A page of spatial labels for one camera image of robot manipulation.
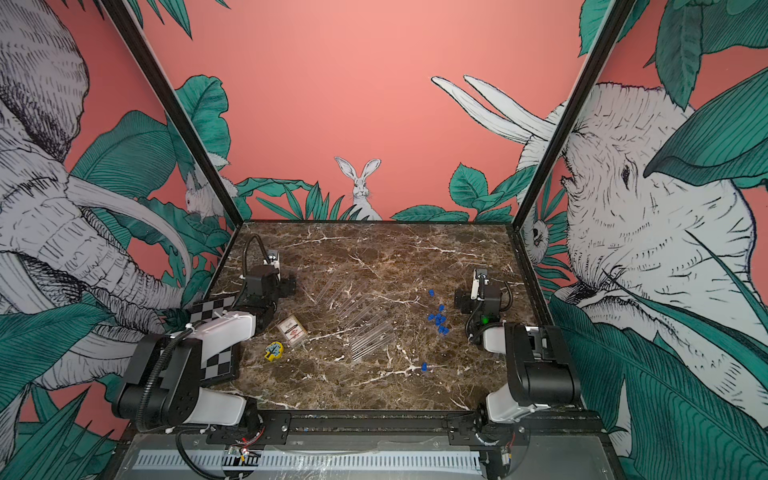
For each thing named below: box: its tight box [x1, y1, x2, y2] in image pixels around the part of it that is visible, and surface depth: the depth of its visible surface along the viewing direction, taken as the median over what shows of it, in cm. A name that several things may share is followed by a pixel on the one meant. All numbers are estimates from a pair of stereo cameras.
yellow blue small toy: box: [264, 341, 284, 361], surface depth 88 cm
